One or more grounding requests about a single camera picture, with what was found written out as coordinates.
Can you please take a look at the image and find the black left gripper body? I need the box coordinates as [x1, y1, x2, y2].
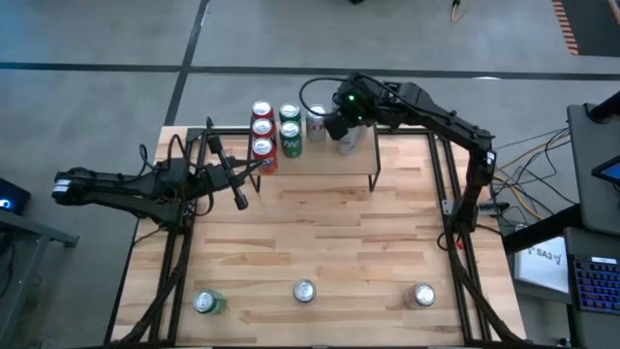
[198, 157, 241, 193]

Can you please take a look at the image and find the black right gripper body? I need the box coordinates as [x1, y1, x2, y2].
[333, 72, 391, 128]

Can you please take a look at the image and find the red Fanta strawberry can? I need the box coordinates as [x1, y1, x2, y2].
[250, 118, 277, 142]
[250, 137, 280, 175]
[250, 100, 276, 122]

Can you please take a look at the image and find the green Sprite can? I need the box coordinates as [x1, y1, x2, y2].
[278, 120, 304, 159]
[192, 289, 228, 316]
[278, 102, 302, 125]

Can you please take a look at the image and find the silver Diet Coke can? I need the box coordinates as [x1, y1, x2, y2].
[304, 104, 328, 143]
[292, 277, 318, 305]
[404, 281, 437, 310]

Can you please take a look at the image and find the grey metal side table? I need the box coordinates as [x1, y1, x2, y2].
[0, 207, 81, 349]

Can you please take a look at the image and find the black device blue light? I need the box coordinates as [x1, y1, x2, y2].
[0, 176, 32, 217]

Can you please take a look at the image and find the white SA3 paper sign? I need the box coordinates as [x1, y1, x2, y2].
[511, 235, 572, 296]

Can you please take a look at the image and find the black mat orange edge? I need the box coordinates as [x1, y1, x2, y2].
[551, 0, 620, 58]

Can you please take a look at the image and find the grey desk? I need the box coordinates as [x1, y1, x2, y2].
[565, 103, 620, 238]

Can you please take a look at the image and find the black tablet blue screen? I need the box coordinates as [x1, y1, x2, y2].
[590, 153, 620, 186]

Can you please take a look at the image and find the backlit black keyboard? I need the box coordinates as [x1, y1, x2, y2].
[570, 253, 620, 315]

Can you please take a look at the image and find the black desk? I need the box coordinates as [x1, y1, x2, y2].
[501, 202, 620, 349]

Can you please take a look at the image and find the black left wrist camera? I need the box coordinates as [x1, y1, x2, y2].
[223, 167, 250, 211]

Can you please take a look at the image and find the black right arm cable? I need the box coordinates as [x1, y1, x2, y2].
[298, 76, 353, 118]

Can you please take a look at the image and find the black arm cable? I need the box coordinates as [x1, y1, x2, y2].
[138, 133, 217, 218]
[298, 76, 353, 118]

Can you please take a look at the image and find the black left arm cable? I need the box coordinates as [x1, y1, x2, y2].
[138, 133, 217, 218]

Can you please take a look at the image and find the yellow cable plug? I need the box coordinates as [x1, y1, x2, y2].
[449, 0, 474, 24]

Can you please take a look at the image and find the small black cable box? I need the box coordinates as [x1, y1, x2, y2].
[478, 200, 511, 217]

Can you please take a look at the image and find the yellow cable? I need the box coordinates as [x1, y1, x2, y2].
[485, 137, 572, 222]

